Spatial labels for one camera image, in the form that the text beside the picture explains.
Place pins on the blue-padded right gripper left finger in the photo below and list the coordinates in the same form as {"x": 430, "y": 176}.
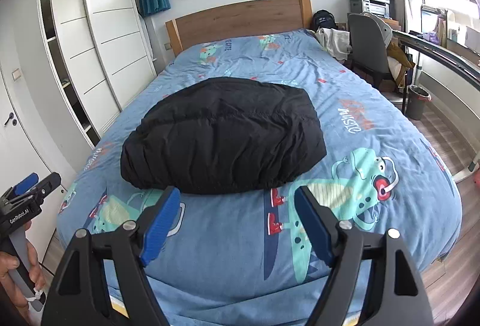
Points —
{"x": 79, "y": 295}

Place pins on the white clothes pile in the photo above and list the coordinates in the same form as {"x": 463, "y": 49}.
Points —
{"x": 335, "y": 42}

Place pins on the wooden headboard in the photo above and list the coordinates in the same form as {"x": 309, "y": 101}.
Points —
{"x": 257, "y": 17}

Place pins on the white wall switch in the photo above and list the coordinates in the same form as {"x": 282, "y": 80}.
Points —
{"x": 16, "y": 74}

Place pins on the white door with handle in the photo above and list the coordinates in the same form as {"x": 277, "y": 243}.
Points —
{"x": 18, "y": 160}

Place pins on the white sliding wardrobe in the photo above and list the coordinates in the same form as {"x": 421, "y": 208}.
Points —
{"x": 101, "y": 57}

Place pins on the dark cap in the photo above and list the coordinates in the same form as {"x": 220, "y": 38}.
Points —
{"x": 323, "y": 19}

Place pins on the left hand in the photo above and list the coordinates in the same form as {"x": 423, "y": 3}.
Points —
{"x": 10, "y": 262}

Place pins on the black puffer jacket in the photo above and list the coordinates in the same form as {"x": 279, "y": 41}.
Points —
{"x": 224, "y": 136}

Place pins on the curved white desk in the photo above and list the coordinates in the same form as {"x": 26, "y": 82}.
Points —
{"x": 453, "y": 80}

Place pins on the grey waste bin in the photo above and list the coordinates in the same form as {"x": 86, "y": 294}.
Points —
{"x": 418, "y": 97}

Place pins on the white printer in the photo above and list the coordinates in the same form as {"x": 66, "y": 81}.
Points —
{"x": 381, "y": 8}

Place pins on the grey desk chair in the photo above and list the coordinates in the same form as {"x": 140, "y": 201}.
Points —
{"x": 368, "y": 48}

